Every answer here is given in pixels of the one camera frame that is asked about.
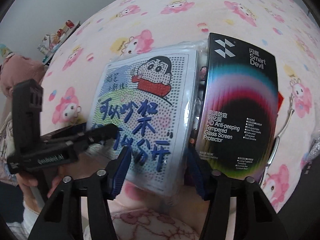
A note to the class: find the black screen protector box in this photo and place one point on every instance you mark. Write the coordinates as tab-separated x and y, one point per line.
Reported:
232	105

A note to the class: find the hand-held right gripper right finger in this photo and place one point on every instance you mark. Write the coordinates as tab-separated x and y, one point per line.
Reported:
198	180

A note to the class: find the pink soft cloth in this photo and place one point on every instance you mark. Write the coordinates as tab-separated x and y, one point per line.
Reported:
17	72

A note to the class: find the silver metal hoop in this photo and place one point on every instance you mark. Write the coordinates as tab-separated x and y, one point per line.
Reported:
276	142

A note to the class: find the person's left forearm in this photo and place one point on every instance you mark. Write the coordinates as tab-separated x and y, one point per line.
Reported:
31	217

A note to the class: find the person's left hand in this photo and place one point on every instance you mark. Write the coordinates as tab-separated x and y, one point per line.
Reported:
27	183

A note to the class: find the pink printed blanket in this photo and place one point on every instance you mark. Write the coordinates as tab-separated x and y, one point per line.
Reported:
175	17

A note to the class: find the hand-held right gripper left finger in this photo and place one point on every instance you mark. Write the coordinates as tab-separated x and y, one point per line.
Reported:
120	171

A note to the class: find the person's patterned pajamas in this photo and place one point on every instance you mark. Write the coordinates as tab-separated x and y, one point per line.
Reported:
150	226

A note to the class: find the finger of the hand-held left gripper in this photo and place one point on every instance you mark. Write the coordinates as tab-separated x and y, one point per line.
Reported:
105	132
72	131

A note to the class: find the crinkled clear plastic bag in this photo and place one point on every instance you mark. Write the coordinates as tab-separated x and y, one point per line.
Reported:
312	155

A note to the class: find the cartoon bead art packet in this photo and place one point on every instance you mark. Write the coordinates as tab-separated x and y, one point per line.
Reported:
140	105

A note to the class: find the red packet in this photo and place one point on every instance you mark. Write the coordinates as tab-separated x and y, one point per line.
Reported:
280	101

